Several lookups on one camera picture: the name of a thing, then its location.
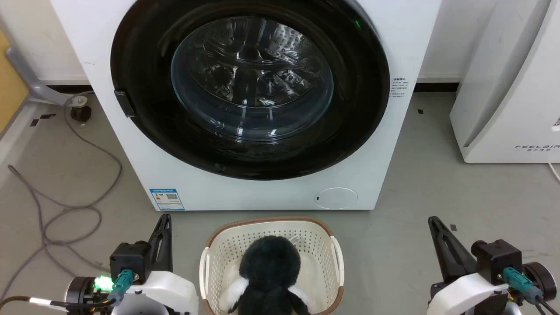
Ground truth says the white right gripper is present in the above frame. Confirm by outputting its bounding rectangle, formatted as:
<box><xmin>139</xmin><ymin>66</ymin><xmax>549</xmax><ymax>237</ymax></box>
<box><xmin>427</xmin><ymin>216</ymin><xmax>510</xmax><ymax>315</ymax></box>

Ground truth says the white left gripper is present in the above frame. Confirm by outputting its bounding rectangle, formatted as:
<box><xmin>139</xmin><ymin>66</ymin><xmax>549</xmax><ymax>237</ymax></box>
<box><xmin>112</xmin><ymin>214</ymin><xmax>200</xmax><ymax>315</ymax></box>

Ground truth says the white front-load washing machine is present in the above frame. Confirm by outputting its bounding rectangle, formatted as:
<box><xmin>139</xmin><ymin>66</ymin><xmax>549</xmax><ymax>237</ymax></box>
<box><xmin>49</xmin><ymin>0</ymin><xmax>442</xmax><ymax>211</ymax></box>

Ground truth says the black round washing machine door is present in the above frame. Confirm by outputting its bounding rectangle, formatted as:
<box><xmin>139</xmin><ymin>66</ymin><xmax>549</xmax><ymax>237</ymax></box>
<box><xmin>110</xmin><ymin>0</ymin><xmax>391</xmax><ymax>181</ymax></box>

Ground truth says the blue energy label sticker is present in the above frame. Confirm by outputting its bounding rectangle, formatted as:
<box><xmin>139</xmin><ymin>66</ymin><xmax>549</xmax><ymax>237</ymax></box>
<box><xmin>149</xmin><ymin>189</ymin><xmax>185</xmax><ymax>211</ymax></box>

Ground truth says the cream perforated laundry basket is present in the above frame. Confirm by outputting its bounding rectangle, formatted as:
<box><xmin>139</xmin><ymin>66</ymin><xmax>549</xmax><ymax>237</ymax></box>
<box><xmin>199</xmin><ymin>217</ymin><xmax>345</xmax><ymax>315</ymax></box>

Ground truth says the black and white plush penguin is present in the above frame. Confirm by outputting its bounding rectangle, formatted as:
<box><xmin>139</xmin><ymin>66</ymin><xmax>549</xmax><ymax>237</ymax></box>
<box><xmin>219</xmin><ymin>235</ymin><xmax>313</xmax><ymax>315</ymax></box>

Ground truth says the round white filter cover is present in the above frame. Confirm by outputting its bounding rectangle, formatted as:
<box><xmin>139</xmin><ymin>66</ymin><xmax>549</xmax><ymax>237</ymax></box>
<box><xmin>315</xmin><ymin>188</ymin><xmax>358</xmax><ymax>209</ymax></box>

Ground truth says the black caster wheel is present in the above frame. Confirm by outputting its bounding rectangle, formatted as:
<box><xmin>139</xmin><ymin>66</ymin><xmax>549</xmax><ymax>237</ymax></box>
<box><xmin>70</xmin><ymin>95</ymin><xmax>92</xmax><ymax>123</ymax></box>

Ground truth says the small printed text sticker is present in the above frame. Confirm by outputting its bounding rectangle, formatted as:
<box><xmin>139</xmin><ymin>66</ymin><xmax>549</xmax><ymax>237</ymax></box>
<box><xmin>391</xmin><ymin>78</ymin><xmax>410</xmax><ymax>99</ymax></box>

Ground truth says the white air purifier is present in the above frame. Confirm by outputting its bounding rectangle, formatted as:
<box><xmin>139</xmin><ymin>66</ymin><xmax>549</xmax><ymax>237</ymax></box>
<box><xmin>449</xmin><ymin>0</ymin><xmax>560</xmax><ymax>164</ymax></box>

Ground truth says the yellow wooden panel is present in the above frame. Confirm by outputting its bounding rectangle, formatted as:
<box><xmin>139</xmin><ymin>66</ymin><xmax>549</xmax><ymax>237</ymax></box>
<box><xmin>0</xmin><ymin>28</ymin><xmax>30</xmax><ymax>134</ymax></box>

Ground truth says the teal plug left arm cable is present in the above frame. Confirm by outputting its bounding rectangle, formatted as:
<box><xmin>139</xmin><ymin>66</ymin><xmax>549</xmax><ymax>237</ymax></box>
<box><xmin>0</xmin><ymin>269</ymin><xmax>134</xmax><ymax>309</ymax></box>

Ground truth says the teal plug arm cable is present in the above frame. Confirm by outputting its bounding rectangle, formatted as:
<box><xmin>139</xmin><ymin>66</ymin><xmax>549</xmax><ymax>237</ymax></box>
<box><xmin>503</xmin><ymin>268</ymin><xmax>560</xmax><ymax>315</ymax></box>
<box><xmin>0</xmin><ymin>269</ymin><xmax>134</xmax><ymax>309</ymax></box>

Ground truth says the teal plug right arm cable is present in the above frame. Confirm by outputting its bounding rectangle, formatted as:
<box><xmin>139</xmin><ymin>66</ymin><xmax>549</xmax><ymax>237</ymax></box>
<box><xmin>503</xmin><ymin>268</ymin><xmax>560</xmax><ymax>315</ymax></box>

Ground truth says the grey floor cable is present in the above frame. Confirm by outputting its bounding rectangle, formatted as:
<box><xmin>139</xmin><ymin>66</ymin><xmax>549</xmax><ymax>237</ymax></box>
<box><xmin>0</xmin><ymin>92</ymin><xmax>123</xmax><ymax>302</ymax></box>

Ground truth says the grey metal frame leg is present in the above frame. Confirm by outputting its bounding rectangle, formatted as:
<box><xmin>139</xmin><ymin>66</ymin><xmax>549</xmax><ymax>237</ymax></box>
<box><xmin>5</xmin><ymin>46</ymin><xmax>73</xmax><ymax>105</ymax></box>

